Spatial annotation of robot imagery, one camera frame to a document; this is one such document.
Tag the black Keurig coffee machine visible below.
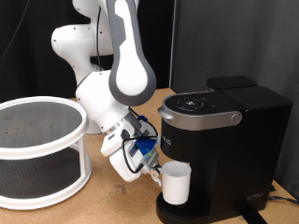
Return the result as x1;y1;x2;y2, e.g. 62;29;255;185
155;74;293;224

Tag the black tape strip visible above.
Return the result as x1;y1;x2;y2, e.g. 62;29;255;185
237;204;268;224

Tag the black backdrop curtain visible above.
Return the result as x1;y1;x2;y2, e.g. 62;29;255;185
0;0;176;104

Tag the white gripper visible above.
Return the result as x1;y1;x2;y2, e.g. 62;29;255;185
100;122;164;183

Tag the white mug green-taped handle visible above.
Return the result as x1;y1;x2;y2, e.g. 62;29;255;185
156;161;192;206

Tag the silver Keurig lid handle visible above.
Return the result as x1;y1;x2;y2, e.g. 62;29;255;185
157;106;244;133

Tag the black drip tray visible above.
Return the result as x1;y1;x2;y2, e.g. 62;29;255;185
155;189;209;224

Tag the black power cable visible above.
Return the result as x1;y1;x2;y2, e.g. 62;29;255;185
268;186;299;206

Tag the white two-tier turntable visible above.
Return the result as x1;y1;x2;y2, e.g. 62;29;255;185
0;95;93;211

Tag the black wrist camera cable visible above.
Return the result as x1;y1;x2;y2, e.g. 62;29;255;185
121;106;161;175

